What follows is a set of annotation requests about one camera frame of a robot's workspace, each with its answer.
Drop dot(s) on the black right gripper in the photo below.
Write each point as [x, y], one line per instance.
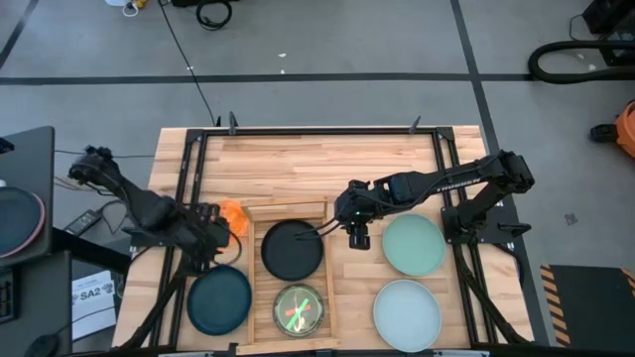
[359, 205]

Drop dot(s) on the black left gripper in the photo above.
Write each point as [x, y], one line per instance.
[203, 233]

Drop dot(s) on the dark navy large plate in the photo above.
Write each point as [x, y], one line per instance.
[220, 302]

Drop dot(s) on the sage green large plate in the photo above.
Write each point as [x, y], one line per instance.
[414, 245]

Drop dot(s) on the orange translucent small plate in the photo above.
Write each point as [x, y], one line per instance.
[237, 215]

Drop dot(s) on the black large plate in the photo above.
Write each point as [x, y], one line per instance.
[290, 255]

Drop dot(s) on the light grey large plate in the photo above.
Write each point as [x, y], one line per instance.
[407, 316]

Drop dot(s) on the pink translucent small plate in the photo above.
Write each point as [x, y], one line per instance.
[288, 312]

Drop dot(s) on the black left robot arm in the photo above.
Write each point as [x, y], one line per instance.
[144, 208]

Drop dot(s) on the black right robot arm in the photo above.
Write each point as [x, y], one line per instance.
[446, 181]

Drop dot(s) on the wooden slatted plate shelf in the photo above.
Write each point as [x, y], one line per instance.
[288, 210]

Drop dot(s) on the black diagonal support bar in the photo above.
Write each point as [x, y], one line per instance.
[89, 250]

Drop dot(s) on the white paper SA2 sign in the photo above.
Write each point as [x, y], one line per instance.
[94, 307]

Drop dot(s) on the black power adapter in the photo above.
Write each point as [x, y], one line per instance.
[83, 223]

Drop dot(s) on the dark grey desk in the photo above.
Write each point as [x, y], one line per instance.
[39, 302]

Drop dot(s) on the black computer mouse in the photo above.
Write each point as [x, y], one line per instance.
[43, 346]

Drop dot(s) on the dark plate with pink rim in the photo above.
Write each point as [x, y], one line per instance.
[17, 220]

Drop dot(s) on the black keypad device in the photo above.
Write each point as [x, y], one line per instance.
[7, 297]

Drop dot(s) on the black side table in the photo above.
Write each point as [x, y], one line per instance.
[30, 158]

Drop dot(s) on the small grey floor scrap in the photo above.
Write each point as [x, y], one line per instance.
[570, 219]

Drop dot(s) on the black hazard striped mat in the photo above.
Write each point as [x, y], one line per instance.
[590, 297]

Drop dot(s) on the orange vacuum cleaner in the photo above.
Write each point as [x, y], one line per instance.
[626, 129]

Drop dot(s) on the black equipment box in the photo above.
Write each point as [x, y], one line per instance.
[607, 15]

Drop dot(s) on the black metal table frame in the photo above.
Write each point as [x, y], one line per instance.
[322, 131]

